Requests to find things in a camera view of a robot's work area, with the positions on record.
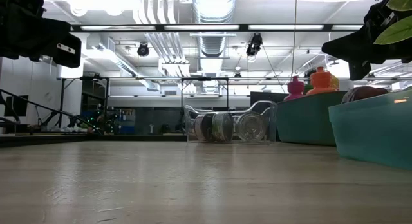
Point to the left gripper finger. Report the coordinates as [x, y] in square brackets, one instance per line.
[69, 56]

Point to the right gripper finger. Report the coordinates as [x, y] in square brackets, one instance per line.
[354, 47]

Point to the yellow plastic squeeze bottle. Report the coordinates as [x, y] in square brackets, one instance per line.
[335, 83]

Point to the dark red fruit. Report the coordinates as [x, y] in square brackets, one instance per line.
[363, 93]

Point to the orange plastic squeeze bottle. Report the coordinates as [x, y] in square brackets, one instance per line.
[320, 82]

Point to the pink plastic squeeze bottle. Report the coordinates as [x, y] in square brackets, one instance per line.
[294, 87]

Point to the clear plastic bin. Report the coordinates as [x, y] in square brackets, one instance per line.
[270, 121]

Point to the silver tin can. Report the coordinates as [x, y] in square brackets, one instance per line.
[222, 127]
[251, 126]

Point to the green artificial plant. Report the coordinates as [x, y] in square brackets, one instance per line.
[397, 31]

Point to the black monitor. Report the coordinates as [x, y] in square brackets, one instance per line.
[19, 105]

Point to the black overhead light bar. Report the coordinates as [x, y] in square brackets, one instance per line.
[283, 27]

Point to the black ceiling spotlight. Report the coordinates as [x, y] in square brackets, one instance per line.
[254, 45]
[142, 50]

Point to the teal plastic bin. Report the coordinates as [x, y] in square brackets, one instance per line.
[305, 121]
[376, 134]

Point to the black aluminium table frame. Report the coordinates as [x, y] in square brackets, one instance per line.
[80, 138]

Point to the black background table frame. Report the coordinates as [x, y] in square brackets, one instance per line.
[206, 78]

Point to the silver ventilation duct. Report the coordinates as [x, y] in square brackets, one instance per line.
[214, 11]

